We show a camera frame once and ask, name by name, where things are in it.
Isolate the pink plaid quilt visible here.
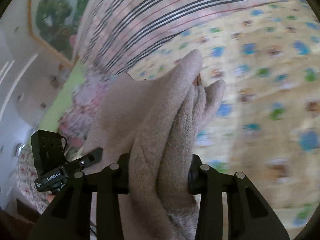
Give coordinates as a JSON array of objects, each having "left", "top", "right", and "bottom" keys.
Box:
[{"left": 73, "top": 0, "right": 283, "bottom": 75}]

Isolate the green pillow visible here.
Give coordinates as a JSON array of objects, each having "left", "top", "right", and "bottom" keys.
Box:
[{"left": 37, "top": 61, "right": 86, "bottom": 132}]

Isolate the yellow bear print bedsheet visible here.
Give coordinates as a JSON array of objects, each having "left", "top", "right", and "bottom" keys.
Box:
[{"left": 129, "top": 0, "right": 319, "bottom": 238}]

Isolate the floral ruffled pillow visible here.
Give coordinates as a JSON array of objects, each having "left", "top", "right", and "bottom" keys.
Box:
[{"left": 17, "top": 74, "right": 114, "bottom": 214}]

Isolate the landscape wall painting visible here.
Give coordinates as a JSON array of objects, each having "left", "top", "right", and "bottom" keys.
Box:
[{"left": 28, "top": 0, "right": 89, "bottom": 66}]

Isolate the beige fleece baby garment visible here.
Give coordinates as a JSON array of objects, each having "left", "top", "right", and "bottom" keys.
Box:
[{"left": 84, "top": 49, "right": 226, "bottom": 239}]

